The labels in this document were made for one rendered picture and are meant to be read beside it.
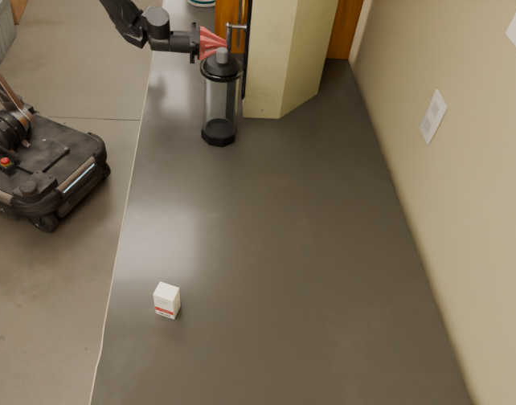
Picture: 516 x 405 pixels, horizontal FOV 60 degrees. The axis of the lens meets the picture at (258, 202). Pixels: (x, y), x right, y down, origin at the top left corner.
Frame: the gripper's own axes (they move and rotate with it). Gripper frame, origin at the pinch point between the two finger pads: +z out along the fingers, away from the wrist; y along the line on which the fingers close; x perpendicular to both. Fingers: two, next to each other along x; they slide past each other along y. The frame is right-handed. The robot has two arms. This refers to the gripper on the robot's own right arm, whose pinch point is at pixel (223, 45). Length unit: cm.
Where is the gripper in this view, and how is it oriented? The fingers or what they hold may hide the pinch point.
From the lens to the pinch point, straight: 132.4
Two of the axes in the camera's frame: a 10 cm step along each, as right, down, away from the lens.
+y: -0.5, -8.4, 5.5
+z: 9.9, 0.3, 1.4
